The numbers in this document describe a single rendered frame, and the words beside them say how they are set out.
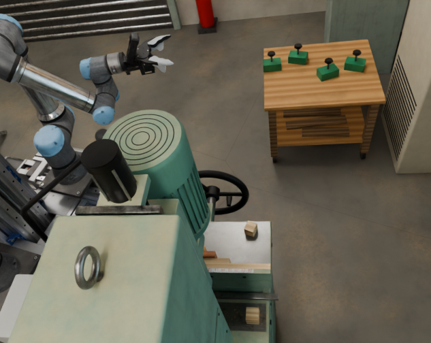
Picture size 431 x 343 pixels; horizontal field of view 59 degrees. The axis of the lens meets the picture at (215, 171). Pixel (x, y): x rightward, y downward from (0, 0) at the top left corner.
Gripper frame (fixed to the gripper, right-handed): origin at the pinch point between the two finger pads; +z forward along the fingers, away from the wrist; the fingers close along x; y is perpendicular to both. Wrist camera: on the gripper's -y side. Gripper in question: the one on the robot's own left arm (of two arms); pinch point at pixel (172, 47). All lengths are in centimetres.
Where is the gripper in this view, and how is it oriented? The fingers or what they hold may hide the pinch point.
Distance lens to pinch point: 148.0
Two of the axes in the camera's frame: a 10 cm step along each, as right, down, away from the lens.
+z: 9.8, -1.8, -0.5
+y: 1.4, 5.0, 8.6
